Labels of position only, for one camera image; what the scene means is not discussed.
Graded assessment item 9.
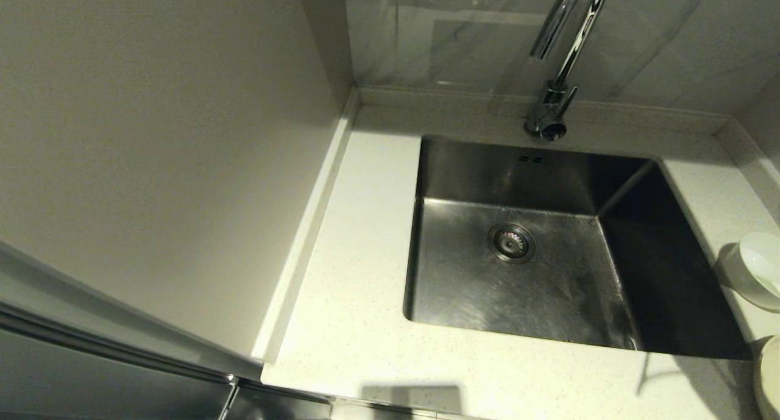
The grey glossy cabinet front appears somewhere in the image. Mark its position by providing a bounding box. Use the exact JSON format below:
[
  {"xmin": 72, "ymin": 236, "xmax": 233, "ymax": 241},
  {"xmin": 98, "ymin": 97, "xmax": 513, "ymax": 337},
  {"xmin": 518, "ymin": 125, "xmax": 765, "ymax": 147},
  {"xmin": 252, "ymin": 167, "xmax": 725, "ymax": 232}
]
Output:
[{"xmin": 0, "ymin": 240, "xmax": 333, "ymax": 420}]

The round metal drain strainer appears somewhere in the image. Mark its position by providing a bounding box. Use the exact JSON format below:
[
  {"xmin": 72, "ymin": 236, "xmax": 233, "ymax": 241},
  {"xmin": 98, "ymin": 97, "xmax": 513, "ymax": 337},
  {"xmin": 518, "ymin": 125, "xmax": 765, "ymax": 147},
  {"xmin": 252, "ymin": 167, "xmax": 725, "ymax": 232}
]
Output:
[{"xmin": 487, "ymin": 223, "xmax": 537, "ymax": 265}]

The stainless steel sink basin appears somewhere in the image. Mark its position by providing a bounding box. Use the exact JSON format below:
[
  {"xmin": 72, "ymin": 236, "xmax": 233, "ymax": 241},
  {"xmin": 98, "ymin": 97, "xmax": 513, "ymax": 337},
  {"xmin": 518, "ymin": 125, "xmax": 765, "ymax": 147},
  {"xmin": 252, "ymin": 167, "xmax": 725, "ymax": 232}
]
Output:
[{"xmin": 402, "ymin": 135, "xmax": 756, "ymax": 361}]

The beige tall cabinet side panel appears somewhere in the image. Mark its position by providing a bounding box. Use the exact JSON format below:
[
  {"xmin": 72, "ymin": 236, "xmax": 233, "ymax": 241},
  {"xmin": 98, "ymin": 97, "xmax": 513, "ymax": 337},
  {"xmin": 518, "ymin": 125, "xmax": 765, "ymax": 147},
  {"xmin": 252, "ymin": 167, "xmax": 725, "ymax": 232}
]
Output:
[{"xmin": 0, "ymin": 0, "xmax": 360, "ymax": 365}]

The chrome gooseneck faucet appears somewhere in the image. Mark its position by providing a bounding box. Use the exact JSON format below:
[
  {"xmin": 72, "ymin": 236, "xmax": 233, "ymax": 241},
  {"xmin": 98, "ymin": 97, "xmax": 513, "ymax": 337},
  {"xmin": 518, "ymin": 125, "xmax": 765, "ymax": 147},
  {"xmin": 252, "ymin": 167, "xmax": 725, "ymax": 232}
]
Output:
[{"xmin": 524, "ymin": 0, "xmax": 612, "ymax": 143}]

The cream round plate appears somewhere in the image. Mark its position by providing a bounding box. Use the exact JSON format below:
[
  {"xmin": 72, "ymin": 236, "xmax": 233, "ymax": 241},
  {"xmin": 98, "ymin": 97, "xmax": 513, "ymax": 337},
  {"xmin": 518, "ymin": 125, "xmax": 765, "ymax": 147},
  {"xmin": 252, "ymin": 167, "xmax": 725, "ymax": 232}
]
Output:
[{"xmin": 753, "ymin": 335, "xmax": 780, "ymax": 420}]

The white ceramic bowl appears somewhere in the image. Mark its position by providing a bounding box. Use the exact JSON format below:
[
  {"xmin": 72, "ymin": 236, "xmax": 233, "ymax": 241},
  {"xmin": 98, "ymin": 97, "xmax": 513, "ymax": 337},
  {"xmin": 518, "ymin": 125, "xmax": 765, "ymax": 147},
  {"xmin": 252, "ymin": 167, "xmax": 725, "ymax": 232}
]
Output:
[{"xmin": 719, "ymin": 231, "xmax": 780, "ymax": 312}]

